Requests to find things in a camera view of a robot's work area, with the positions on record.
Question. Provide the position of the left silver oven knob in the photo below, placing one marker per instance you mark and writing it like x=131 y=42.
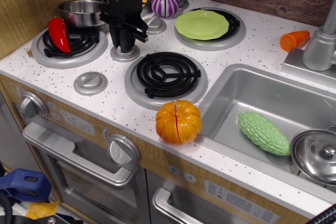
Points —
x=31 y=105

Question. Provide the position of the black stove burner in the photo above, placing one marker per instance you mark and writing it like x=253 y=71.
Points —
x=86 y=45
x=159 y=78

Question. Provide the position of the orange toy carrot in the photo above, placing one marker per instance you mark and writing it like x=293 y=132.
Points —
x=294 y=39

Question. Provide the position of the silver oven knob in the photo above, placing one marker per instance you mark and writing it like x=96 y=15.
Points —
x=121 y=150
x=31 y=105

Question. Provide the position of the orange toy pumpkin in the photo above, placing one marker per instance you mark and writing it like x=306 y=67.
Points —
x=178 y=122

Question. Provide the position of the centre black stove burner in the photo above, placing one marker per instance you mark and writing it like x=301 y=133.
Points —
x=159 y=78

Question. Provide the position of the far rear silver knob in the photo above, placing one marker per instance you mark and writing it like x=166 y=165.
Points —
x=183 y=5

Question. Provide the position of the steel pot with lid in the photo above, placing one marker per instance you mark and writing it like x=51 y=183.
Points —
x=312 y=156

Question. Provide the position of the purple white toy onion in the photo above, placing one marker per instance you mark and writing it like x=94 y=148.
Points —
x=165 y=8

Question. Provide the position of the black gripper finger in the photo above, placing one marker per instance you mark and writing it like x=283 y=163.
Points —
x=128 y=41
x=118 y=36

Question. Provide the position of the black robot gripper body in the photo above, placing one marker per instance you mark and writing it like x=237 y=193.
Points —
x=125 y=14

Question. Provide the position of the blue clamp tool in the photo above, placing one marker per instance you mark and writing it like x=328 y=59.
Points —
x=26 y=185

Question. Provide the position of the small steel pot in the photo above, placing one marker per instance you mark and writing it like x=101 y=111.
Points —
x=81 y=13

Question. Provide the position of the silver toy faucet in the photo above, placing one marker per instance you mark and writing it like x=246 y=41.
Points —
x=316 y=63

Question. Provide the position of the right silver oven knob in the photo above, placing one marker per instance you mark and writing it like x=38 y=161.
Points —
x=121 y=150

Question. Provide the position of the silver dishwasher door handle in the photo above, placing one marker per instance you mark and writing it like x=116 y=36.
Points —
x=160 y=202

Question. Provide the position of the red toy chili pepper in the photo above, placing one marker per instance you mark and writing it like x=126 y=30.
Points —
x=58 y=33

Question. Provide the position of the yellow tape piece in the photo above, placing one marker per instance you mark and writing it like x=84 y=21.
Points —
x=37 y=210

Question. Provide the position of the silver oven door handle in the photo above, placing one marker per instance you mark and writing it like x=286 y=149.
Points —
x=62 y=149

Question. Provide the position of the right rear black burner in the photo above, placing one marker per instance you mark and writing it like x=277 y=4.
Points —
x=233 y=37

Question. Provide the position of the green toy bitter gourd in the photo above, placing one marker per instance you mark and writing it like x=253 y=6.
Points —
x=263 y=133

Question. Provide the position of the silver toy sink basin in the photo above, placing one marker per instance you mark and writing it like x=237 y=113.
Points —
x=290 y=105

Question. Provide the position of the silver stove knob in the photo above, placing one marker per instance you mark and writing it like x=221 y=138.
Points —
x=155 y=25
x=90 y=83
x=129 y=56

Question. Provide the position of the green plastic plate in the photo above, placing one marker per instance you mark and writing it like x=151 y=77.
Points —
x=202 y=25

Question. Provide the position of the left black stove burner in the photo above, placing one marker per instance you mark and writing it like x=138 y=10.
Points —
x=86 y=45

